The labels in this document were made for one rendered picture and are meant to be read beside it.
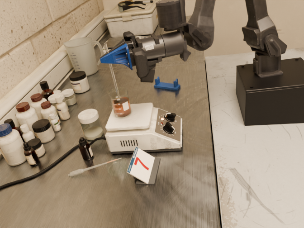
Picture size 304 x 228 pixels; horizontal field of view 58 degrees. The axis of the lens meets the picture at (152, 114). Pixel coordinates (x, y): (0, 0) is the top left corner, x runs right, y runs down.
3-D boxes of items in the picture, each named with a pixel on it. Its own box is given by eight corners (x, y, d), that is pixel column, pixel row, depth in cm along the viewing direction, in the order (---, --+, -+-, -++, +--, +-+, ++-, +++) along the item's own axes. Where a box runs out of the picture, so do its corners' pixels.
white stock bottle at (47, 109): (44, 129, 94) (35, 107, 89) (50, 121, 97) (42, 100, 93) (57, 128, 93) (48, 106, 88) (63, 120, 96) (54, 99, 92)
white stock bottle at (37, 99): (45, 125, 95) (34, 100, 90) (35, 122, 98) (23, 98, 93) (57, 116, 99) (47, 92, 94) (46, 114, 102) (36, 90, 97)
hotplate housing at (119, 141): (182, 124, 84) (180, 101, 80) (182, 152, 73) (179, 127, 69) (112, 128, 88) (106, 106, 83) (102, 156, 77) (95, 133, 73)
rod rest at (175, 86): (180, 86, 105) (179, 78, 103) (177, 91, 103) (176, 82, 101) (158, 83, 110) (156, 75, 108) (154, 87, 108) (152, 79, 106)
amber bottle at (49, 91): (61, 106, 106) (51, 80, 100) (52, 111, 103) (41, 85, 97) (53, 104, 108) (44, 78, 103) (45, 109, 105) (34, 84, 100)
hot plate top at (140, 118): (154, 104, 81) (153, 102, 80) (149, 128, 71) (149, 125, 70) (114, 107, 83) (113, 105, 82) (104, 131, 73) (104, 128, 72)
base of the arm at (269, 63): (274, 66, 83) (275, 46, 80) (283, 73, 77) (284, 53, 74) (251, 70, 84) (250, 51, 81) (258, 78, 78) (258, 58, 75)
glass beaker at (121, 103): (136, 111, 78) (131, 85, 74) (127, 121, 74) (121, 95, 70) (118, 109, 81) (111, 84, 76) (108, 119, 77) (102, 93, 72)
